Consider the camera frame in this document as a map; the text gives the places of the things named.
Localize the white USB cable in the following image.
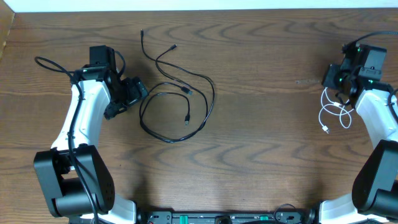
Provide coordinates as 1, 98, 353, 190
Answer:
318, 87, 355, 134

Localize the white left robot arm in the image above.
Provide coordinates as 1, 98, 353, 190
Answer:
34, 45, 148, 223

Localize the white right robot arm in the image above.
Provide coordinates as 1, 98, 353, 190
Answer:
315, 43, 397, 223

